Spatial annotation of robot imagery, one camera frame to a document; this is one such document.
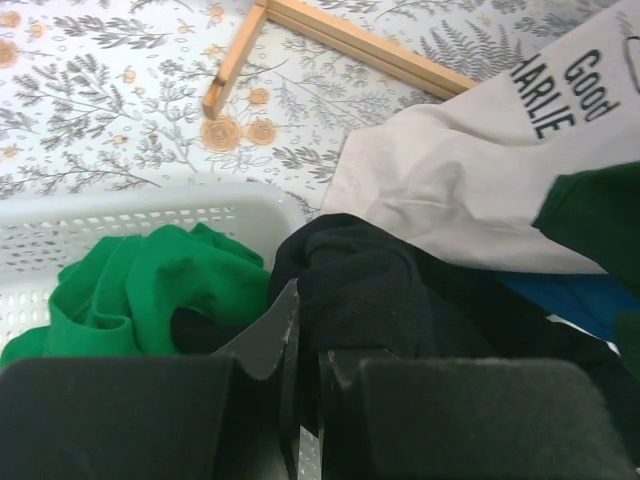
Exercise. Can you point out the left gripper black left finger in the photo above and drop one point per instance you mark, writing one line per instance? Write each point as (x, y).
(228, 415)

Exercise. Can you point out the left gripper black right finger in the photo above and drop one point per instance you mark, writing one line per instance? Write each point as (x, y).
(385, 418)

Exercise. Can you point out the black daisy t shirt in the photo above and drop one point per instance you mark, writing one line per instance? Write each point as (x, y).
(361, 289)

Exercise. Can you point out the bright green t shirt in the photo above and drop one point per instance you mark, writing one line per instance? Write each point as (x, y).
(120, 298)

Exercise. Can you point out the teal blue t shirt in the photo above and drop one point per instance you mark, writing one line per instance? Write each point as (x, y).
(565, 300)

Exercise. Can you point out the cream t shirt on table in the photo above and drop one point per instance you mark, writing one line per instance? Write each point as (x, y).
(465, 179)

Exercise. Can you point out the dark green raglan shirt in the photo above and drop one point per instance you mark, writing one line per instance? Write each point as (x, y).
(595, 213)

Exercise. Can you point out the white plastic laundry basket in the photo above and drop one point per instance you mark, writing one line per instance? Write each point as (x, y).
(40, 236)

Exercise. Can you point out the wooden clothes rack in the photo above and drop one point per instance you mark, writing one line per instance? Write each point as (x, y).
(339, 35)

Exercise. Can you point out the floral table cloth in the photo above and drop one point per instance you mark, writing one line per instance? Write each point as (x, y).
(106, 96)

